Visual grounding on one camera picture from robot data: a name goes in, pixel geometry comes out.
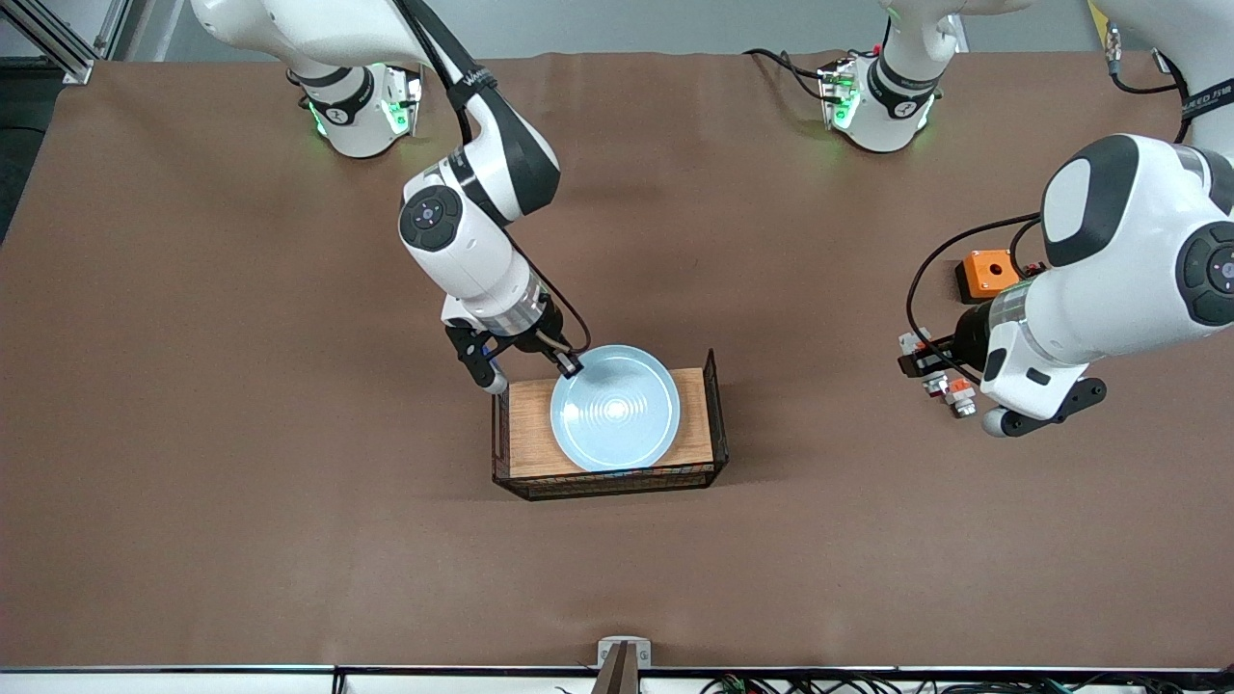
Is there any light blue round plate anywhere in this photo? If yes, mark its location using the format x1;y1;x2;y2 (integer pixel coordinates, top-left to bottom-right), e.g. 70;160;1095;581
550;344;682;473

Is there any grey metal bracket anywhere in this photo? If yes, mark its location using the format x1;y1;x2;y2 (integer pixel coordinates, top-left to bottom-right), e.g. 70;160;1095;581
590;635;654;694

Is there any black cable with grey connector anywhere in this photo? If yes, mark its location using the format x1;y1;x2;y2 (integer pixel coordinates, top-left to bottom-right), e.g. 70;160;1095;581
1107;21;1189;97

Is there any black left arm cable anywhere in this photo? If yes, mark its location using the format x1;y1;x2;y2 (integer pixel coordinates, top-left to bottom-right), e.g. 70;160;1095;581
904;212;1047;387

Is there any brown table mat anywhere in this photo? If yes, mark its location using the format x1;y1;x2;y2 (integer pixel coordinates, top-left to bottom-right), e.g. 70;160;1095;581
0;48;1234;671

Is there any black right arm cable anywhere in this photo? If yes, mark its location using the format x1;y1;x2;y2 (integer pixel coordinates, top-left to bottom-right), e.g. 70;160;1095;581
390;0;592;356

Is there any white table edge rail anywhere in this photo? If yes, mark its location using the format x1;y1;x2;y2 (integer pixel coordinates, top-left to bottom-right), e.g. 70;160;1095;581
0;665;1234;694

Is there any orange button box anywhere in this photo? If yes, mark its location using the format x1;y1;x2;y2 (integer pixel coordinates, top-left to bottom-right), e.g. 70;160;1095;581
954;248;1023;302

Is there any tangled cable bundle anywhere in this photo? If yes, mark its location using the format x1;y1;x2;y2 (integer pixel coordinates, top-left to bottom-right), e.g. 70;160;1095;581
699;672;1234;694

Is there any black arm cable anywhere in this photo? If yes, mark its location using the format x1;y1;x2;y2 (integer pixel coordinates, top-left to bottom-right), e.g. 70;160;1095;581
390;0;592;356
904;212;1047;387

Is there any black base cable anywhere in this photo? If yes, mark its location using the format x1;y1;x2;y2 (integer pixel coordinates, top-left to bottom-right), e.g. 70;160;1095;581
742;46;832;102

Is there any wooden tray with wire frame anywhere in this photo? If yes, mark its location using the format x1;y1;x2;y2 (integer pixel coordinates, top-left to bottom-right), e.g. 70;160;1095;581
491;349;729;501

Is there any aluminium frame strut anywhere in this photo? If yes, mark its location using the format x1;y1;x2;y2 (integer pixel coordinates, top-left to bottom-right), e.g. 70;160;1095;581
0;0;138;86

